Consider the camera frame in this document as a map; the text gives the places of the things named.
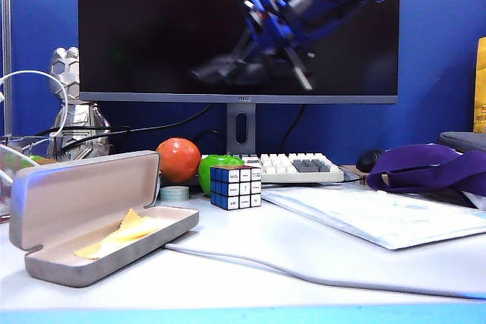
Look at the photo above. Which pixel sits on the metal partition post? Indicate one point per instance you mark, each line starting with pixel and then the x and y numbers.
pixel 7 54

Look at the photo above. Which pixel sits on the yellow paper bag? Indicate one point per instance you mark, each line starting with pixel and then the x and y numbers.
pixel 481 92

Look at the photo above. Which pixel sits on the silver robot figurine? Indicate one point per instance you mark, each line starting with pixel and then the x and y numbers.
pixel 68 70

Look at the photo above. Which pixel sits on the clear plastic container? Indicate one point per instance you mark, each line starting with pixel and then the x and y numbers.
pixel 11 172

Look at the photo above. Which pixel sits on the white grey keyboard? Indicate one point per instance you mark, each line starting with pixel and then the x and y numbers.
pixel 281 172

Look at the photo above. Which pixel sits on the green apple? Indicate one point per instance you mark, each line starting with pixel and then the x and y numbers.
pixel 207 178

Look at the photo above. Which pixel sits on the grey monitor stand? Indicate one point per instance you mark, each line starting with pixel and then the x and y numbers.
pixel 231 130

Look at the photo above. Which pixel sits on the black computer mouse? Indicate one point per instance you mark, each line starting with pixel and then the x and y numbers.
pixel 366 162

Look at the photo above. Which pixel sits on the rubik's cube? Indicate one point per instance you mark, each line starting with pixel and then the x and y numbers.
pixel 235 187

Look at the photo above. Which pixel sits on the green fruit in container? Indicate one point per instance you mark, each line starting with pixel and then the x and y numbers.
pixel 38 158

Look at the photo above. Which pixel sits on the orange fruit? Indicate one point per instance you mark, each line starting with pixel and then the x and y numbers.
pixel 178 161

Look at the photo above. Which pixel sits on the black computer monitor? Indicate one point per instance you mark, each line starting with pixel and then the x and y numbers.
pixel 152 35

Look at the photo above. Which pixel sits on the grey glasses case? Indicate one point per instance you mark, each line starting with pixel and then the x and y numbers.
pixel 76 195

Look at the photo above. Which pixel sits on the yellow lens cloth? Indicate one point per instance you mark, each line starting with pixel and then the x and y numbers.
pixel 129 227

